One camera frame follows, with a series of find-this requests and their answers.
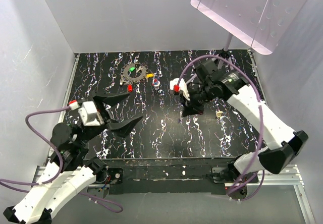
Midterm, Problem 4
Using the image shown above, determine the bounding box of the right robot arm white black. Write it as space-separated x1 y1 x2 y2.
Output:
171 56 308 182

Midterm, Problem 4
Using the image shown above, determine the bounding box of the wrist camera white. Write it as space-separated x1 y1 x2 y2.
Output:
78 101 100 127
170 78 190 101

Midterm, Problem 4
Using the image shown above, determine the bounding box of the ice cream keychain toy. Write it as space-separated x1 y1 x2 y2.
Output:
153 79 160 90

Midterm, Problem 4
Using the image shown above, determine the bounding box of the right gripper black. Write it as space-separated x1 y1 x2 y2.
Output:
180 82 216 117

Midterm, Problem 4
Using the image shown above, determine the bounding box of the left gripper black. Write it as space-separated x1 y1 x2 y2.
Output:
76 91 143 146

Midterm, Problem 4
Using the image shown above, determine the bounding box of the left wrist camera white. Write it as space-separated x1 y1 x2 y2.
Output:
78 101 100 127

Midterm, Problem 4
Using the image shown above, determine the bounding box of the metal key organizer disc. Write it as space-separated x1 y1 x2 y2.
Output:
120 63 148 86

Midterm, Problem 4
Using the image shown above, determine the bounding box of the small beige cup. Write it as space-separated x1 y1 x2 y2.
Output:
216 110 223 119

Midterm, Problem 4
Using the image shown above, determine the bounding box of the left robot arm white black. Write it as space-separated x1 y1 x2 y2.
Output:
4 92 142 223

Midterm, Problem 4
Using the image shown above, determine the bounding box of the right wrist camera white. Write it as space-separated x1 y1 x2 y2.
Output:
170 78 190 101

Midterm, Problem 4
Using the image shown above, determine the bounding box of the purple music stand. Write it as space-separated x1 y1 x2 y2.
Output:
190 0 309 57

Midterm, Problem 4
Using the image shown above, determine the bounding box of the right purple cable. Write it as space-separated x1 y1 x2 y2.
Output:
176 54 265 201

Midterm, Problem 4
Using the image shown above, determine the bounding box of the red key tag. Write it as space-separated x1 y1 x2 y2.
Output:
128 84 133 92

